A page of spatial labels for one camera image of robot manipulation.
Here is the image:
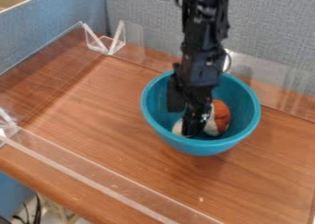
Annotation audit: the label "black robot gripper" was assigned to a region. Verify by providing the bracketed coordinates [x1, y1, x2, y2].
[165, 43, 228, 136]

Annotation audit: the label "brown and white toy mushroom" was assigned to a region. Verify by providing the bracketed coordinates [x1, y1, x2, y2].
[172, 100, 230, 137]

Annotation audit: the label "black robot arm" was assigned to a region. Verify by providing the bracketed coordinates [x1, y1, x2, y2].
[166, 0, 229, 136]

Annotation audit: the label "blue plastic bowl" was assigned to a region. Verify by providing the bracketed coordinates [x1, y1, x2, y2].
[140, 71, 260, 156]

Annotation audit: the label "clear acrylic back barrier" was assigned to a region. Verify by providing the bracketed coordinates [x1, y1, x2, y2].
[118, 20, 315, 97]

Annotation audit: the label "clear acrylic barrier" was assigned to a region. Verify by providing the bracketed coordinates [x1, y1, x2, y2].
[0, 108, 222, 224]
[118, 20, 315, 97]

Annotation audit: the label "clear acrylic front barrier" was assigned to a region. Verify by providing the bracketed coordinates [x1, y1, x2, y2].
[0, 108, 222, 224]

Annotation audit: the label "clear acrylic corner bracket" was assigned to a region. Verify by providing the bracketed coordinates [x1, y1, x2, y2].
[82, 21, 126, 55]

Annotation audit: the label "black cables under table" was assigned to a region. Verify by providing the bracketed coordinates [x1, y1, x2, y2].
[0, 194, 42, 224]

